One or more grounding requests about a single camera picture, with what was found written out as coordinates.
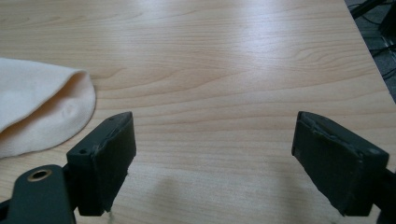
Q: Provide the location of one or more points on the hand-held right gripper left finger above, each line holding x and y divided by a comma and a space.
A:
102, 161

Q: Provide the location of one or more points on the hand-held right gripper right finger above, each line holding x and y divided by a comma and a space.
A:
336, 161

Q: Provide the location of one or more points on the cream sock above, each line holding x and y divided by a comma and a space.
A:
37, 105

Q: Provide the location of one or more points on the black metal stand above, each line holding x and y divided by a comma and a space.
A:
367, 6

